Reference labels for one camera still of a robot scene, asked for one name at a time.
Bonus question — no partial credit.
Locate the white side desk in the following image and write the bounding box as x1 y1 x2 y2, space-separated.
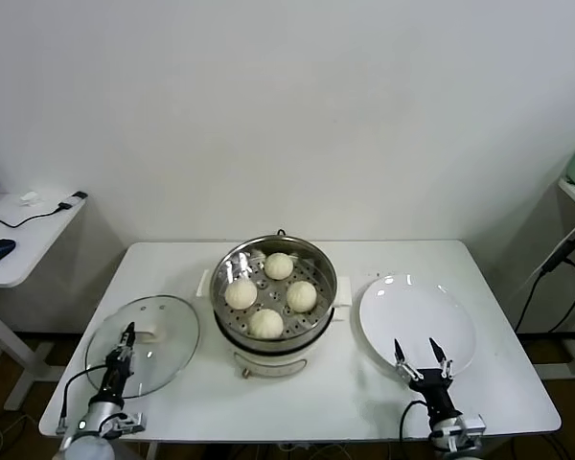
0 192 88 411

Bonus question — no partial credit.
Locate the round glass pot lid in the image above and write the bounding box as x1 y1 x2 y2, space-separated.
84 295 201 400

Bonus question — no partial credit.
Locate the grey black flat device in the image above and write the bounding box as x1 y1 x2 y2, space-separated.
57 190 89 212

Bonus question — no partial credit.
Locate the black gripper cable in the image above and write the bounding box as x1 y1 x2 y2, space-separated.
57 367 107 435
399 400 430 445

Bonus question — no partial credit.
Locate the round white plate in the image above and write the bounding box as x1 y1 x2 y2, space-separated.
358 273 477 380

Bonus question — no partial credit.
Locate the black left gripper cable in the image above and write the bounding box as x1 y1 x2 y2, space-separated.
57 367 107 435

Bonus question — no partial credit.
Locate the white electric cooker base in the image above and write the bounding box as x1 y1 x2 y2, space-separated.
196 268 355 380

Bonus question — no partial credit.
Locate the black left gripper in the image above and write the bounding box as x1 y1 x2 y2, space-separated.
100 322 137 399

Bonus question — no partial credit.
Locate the stainless steel steamer basket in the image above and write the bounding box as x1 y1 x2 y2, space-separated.
209 234 339 342

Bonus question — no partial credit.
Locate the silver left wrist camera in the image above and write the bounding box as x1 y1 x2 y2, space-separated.
107 411 149 435

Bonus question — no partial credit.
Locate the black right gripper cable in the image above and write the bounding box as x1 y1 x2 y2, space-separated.
399 400 430 445

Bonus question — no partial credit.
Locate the black power adapter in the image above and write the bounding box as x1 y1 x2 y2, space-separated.
540 241 575 275

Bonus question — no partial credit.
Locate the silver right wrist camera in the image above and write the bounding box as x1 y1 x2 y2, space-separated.
430 414 488 451

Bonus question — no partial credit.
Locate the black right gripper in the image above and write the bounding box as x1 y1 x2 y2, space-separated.
395 337 461 421

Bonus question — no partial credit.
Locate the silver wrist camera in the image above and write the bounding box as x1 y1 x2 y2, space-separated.
107 411 149 435
430 414 488 451

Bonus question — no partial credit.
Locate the black desk cable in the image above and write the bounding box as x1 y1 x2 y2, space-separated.
0 203 73 230

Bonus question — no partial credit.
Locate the white steamed baozi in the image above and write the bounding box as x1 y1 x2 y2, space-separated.
247 309 285 340
264 252 295 281
286 280 317 312
224 280 259 311

